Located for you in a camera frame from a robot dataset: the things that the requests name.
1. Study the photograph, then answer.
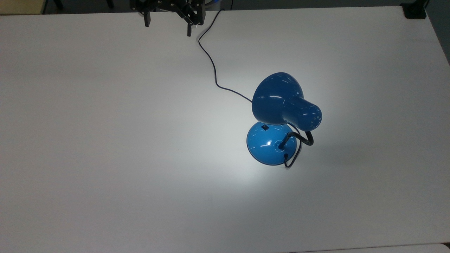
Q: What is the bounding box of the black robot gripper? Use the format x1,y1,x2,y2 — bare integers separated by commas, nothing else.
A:
130,0,206,37

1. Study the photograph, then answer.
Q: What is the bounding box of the blue desk lamp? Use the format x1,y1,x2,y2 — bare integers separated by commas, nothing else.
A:
246,72,323,166

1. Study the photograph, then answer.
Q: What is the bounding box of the beige wooden board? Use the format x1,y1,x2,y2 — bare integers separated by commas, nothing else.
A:
0,0,47,15

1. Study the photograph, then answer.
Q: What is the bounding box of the black lamp power cable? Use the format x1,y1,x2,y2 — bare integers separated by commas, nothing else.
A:
198,0,303,169

